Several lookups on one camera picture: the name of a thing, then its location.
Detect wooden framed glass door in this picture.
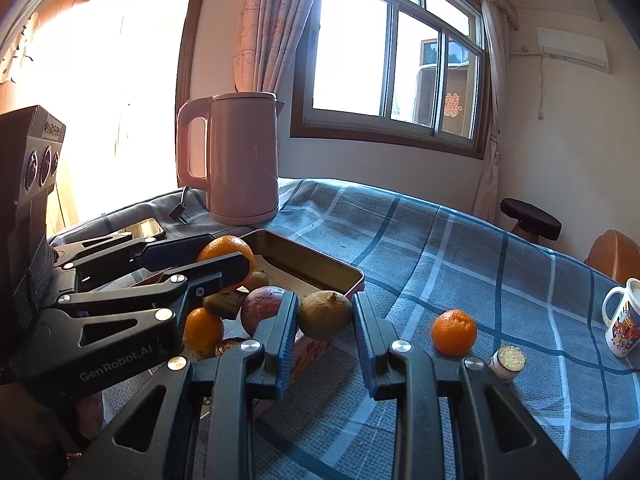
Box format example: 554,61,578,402
0,0,201,241

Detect brown wooden chair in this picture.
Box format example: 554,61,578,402
584,229,640,286

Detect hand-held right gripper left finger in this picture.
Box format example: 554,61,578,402
65,290,300,480

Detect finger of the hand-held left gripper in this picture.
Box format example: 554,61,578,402
50,231,217,293
37,251,256,361

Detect orange mandarin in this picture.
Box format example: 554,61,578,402
184,307,226,356
431,309,478,357
196,235,255,293

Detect white wall pipe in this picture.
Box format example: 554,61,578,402
537,55,547,121

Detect pink electric kettle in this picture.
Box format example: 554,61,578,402
176,91,286,226

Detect pink patterned curtain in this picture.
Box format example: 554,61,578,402
232,0,328,96

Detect pink tin box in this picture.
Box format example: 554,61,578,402
215,229,366,386

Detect black kettle power plug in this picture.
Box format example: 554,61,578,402
169,186,193,223

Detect white air conditioner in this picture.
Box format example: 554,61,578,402
536,26,610,72

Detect white cartoon print mug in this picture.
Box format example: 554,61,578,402
601,277,640,358

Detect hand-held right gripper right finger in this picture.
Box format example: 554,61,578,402
351,291,571,480

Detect wooden framed window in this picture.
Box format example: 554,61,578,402
290,0,493,161

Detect dark round stool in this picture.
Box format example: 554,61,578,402
500,197,562,246

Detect blue plaid tablecloth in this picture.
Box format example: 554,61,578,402
47,177,640,480

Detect glossy brown foil sweet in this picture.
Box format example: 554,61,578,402
215,337,247,358

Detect purple passion fruit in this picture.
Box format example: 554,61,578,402
240,285,288,338

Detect small jar with glitter lid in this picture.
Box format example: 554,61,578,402
489,344,527,383

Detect pink tied curtain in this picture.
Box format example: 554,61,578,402
450,0,521,223

